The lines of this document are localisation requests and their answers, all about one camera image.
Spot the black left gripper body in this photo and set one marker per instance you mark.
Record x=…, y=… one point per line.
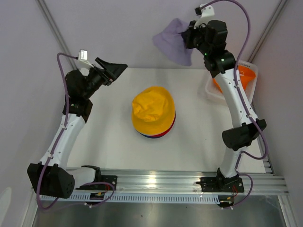
x=97, y=78

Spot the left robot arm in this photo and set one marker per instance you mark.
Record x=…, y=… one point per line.
x=50, y=176

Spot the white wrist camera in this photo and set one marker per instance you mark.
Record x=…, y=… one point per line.
x=83, y=59
x=207, y=14

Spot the white slotted cable duct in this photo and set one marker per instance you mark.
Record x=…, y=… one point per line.
x=143, y=198

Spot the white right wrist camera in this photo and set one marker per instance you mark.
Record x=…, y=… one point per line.
x=207, y=14

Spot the orange bucket hat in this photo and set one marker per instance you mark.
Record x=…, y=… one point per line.
x=248, y=73

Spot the white plastic basket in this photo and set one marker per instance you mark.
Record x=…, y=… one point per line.
x=214, y=93

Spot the lilac bucket hat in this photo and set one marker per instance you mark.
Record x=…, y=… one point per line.
x=171, y=44

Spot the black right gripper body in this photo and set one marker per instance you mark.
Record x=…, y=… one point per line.
x=199, y=35

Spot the red bucket hat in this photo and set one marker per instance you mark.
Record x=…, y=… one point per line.
x=165, y=132

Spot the blue bucket hat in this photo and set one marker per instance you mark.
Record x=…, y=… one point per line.
x=149, y=137

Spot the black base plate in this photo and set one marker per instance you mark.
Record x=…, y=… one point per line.
x=112, y=179
x=221, y=184

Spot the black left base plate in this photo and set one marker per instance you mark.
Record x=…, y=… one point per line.
x=112, y=179

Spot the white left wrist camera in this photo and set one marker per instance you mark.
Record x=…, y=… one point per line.
x=83, y=59

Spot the aluminium mounting rail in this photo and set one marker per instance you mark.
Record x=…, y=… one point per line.
x=184, y=182

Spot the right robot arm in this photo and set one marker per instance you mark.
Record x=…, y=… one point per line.
x=210, y=40

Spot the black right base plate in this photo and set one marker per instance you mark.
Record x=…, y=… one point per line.
x=221, y=184

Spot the yellow bucket hat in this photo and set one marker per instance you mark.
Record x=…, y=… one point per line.
x=153, y=111

